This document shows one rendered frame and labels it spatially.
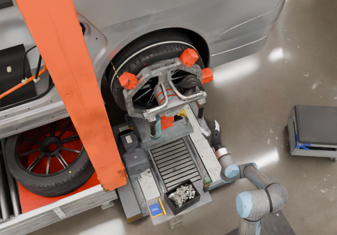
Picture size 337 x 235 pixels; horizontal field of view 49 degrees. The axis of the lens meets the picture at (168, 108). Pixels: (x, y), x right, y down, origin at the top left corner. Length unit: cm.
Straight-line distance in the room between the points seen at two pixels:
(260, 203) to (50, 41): 117
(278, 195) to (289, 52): 236
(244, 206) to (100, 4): 122
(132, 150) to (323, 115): 156
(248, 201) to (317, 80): 225
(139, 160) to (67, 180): 52
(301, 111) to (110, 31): 175
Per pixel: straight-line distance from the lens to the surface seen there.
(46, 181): 271
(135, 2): 203
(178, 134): 310
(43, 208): 278
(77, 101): 162
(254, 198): 183
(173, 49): 232
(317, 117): 320
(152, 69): 230
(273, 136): 340
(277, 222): 278
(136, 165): 275
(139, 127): 308
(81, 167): 269
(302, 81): 381
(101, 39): 217
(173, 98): 239
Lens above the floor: 290
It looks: 58 degrees down
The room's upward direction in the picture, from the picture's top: 2 degrees counter-clockwise
